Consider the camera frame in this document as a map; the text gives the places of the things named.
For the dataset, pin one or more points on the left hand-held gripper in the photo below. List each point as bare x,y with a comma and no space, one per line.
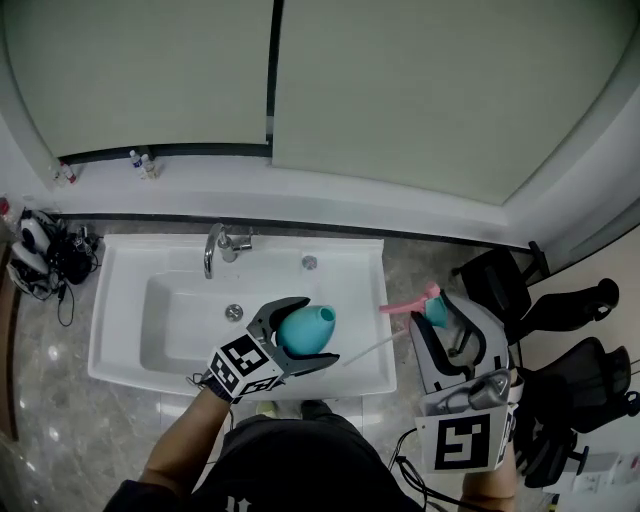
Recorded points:
240,362

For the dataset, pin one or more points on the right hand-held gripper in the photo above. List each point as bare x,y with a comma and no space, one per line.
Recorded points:
462,440

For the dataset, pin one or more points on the teal spray bottle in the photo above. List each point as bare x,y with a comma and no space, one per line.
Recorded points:
305,332

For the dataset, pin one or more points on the pink teal spray nozzle head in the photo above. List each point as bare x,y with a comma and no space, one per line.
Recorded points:
435,310

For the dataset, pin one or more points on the person's right forearm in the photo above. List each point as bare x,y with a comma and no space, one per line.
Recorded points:
490,490

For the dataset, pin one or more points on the person's left forearm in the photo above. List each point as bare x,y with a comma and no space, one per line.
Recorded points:
185,440

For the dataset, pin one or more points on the small clear bottle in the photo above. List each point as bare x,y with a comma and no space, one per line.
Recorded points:
56,176
149,169

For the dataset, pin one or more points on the blue label water bottle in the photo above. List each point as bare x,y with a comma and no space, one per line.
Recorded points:
135,161

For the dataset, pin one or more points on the red label bottle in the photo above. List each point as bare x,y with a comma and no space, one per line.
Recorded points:
69,172

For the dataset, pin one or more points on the chrome sink drain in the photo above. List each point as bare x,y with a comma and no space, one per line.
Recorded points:
234,311

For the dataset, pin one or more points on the person's pale shoe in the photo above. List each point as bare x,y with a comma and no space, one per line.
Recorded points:
266,408

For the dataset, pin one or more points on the round chrome sink knob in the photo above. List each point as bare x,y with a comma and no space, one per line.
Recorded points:
309,262

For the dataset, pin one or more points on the black office chair with headrest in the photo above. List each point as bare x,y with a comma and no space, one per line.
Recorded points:
495,280

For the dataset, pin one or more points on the black striped glove cuff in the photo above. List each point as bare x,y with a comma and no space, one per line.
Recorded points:
220,391

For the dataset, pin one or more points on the chrome faucet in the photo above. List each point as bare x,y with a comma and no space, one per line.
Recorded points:
210,250

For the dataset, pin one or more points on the small black office chair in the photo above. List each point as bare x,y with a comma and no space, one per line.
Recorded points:
545,455

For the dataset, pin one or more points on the person's black shirt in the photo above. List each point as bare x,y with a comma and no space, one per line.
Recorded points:
300,470

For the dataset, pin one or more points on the white sink basin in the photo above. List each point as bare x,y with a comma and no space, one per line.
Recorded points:
125,310

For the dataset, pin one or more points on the white cardboard box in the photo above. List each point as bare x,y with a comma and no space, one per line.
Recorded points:
605,470

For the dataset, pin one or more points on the white black electronic device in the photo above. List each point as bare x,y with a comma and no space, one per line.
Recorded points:
34,232
27,267

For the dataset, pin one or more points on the wide pale roller blind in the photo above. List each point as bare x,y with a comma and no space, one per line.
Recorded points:
440,90

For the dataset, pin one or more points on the brown wooden strip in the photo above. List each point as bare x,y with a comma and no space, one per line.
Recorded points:
9,350

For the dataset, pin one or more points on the narrow pale roller blind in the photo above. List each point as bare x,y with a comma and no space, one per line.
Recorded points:
140,70

